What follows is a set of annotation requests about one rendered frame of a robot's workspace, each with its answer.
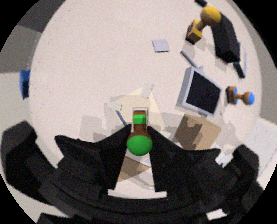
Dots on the white marker pen with black tip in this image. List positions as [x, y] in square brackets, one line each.
[202, 3]

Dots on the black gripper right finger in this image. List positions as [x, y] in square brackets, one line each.
[169, 161]

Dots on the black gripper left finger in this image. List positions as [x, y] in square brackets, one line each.
[105, 155]

